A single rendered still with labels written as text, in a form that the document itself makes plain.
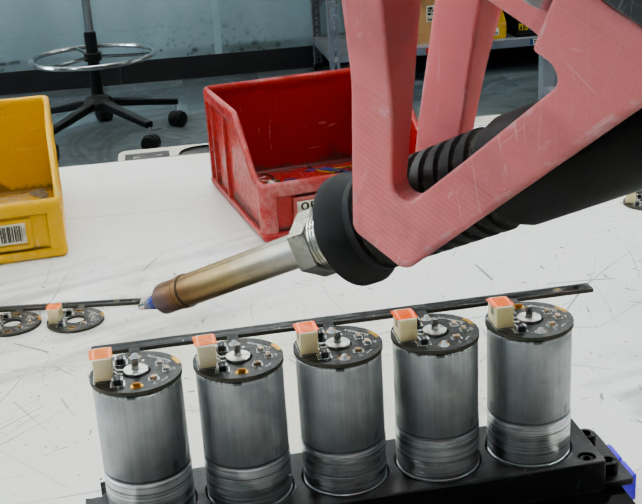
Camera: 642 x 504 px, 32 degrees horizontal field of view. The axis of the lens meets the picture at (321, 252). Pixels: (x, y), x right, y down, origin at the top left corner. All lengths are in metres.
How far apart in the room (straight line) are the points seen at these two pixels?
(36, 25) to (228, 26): 0.77
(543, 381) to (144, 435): 0.11
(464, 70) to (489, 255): 0.32
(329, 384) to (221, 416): 0.03
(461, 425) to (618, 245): 0.25
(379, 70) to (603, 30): 0.05
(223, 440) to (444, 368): 0.06
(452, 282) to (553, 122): 0.34
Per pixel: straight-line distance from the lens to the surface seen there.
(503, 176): 0.20
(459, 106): 0.23
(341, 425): 0.31
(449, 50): 0.23
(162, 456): 0.31
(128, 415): 0.30
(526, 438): 0.33
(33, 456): 0.41
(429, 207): 0.21
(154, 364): 0.31
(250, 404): 0.31
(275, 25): 4.75
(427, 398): 0.32
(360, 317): 0.33
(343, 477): 0.32
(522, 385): 0.32
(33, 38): 4.74
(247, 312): 0.50
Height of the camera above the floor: 0.95
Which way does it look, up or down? 21 degrees down
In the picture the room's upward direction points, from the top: 4 degrees counter-clockwise
